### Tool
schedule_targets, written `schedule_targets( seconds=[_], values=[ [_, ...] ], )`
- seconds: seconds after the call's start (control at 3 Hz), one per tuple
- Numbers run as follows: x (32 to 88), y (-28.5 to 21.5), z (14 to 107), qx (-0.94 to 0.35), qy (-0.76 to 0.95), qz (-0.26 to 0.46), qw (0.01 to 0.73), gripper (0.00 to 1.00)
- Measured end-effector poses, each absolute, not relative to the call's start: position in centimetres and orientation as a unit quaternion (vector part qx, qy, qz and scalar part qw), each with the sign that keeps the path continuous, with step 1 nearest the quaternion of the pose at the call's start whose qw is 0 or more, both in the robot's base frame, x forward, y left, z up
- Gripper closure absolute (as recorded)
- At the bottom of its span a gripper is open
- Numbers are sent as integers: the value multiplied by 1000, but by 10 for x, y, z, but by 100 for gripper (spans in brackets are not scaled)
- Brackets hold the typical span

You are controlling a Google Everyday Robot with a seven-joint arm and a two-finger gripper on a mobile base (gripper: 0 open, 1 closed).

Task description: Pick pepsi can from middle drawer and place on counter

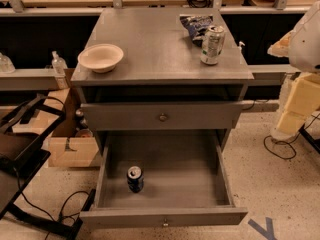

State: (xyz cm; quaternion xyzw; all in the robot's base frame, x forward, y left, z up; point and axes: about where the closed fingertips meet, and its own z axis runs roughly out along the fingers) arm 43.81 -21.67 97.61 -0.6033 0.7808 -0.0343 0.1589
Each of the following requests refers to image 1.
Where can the blue pepsi can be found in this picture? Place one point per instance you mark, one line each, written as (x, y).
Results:
(135, 179)

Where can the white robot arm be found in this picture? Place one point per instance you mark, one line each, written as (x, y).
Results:
(299, 96)

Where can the grey wooden drawer cabinet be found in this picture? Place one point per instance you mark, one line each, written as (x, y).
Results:
(160, 64)

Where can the grey top drawer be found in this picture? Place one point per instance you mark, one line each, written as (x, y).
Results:
(162, 115)

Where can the open grey middle drawer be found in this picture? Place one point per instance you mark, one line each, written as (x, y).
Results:
(185, 182)

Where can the green and silver soda can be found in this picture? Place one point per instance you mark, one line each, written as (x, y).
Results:
(212, 44)

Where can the white paper bowl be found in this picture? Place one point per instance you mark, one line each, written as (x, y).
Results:
(100, 58)

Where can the blue chip bag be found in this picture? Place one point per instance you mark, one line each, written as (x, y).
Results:
(196, 26)

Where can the cardboard box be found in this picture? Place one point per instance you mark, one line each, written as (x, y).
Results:
(70, 144)

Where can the small white pump bottle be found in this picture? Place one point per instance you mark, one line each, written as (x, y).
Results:
(241, 45)

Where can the clear sanitizer pump bottle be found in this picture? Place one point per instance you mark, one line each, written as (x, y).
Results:
(58, 64)

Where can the black office chair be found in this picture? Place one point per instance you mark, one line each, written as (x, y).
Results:
(22, 156)

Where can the black stand base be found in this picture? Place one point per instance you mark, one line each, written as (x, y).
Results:
(315, 143)

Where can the clear plastic dome container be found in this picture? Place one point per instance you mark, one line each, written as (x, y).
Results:
(6, 65)

